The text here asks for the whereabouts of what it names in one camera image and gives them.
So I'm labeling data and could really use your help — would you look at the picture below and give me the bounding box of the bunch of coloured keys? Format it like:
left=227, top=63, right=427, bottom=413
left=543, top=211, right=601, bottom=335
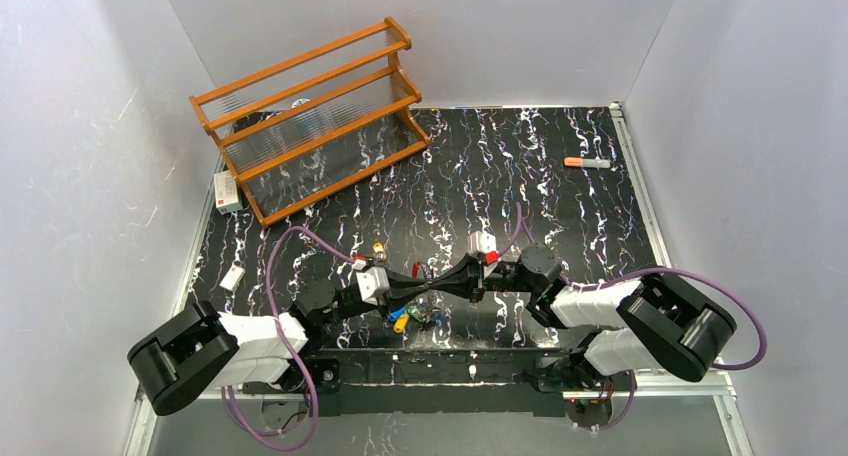
left=388, top=291, right=443, bottom=334

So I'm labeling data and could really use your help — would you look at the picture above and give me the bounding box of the yellow tagged key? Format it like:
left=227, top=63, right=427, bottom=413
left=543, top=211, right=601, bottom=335
left=372, top=242, right=387, bottom=261

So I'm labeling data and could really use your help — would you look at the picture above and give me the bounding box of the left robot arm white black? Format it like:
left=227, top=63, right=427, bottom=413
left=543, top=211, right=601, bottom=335
left=127, top=268, right=431, bottom=416

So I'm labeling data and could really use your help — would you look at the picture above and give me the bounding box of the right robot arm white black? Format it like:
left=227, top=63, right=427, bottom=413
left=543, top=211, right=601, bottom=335
left=429, top=244, right=737, bottom=387

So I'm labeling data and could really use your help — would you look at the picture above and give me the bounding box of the small white card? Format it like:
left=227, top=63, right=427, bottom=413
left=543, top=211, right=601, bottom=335
left=218, top=264, right=245, bottom=292

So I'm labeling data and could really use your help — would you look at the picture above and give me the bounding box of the orange white marker pen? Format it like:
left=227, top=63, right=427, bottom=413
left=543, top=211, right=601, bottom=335
left=563, top=157, right=612, bottom=169

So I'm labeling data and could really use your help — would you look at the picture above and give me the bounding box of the white red small box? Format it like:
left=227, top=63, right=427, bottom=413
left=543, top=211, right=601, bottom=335
left=213, top=170, right=244, bottom=215

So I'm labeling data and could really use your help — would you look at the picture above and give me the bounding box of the orange wooden shelf rack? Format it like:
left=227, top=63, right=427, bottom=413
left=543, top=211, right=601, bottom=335
left=189, top=17, right=431, bottom=228

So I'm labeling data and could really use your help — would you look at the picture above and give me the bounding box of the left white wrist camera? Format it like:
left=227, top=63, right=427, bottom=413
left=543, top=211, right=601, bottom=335
left=352, top=256, right=390, bottom=306

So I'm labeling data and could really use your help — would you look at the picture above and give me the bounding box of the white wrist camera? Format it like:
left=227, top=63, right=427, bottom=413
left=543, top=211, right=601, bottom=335
left=352, top=256, right=390, bottom=306
left=468, top=230, right=499, bottom=266

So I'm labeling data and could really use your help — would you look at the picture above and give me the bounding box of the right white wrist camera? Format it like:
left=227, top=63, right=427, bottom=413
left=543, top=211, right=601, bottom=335
left=468, top=230, right=499, bottom=266

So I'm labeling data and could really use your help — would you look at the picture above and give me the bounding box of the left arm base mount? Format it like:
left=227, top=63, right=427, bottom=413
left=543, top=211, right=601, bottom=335
left=241, top=357, right=342, bottom=395

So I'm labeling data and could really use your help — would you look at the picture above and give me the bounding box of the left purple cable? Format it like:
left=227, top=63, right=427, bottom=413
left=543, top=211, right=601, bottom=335
left=221, top=224, right=366, bottom=453

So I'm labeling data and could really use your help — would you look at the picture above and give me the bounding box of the purple cable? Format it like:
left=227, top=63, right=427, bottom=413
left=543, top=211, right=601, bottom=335
left=221, top=224, right=366, bottom=453
left=496, top=202, right=770, bottom=432

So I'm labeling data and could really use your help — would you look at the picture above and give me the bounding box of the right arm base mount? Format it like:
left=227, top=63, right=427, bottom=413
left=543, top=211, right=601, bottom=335
left=513, top=354, right=637, bottom=433

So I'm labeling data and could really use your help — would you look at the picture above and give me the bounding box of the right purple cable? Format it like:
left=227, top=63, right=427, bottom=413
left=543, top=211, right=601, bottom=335
left=496, top=202, right=770, bottom=432

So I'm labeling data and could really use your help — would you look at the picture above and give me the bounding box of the aluminium frame rail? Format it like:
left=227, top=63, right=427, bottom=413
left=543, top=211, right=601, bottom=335
left=123, top=350, right=754, bottom=456

